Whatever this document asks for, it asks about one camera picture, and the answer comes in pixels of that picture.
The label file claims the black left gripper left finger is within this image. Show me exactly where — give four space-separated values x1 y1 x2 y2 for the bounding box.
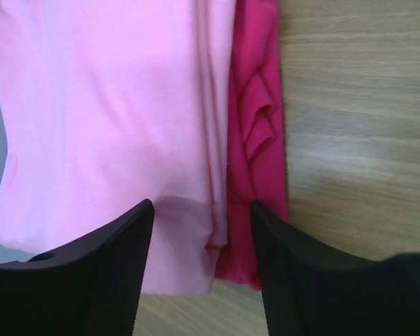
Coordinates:
0 199 154 336

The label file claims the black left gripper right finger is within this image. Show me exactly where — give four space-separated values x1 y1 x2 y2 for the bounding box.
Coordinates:
251 200 420 335

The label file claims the light pink t-shirt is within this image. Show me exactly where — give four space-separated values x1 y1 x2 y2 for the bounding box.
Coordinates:
0 0 236 296

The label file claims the folded magenta t-shirt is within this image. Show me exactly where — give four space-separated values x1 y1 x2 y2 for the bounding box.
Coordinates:
216 1 288 291

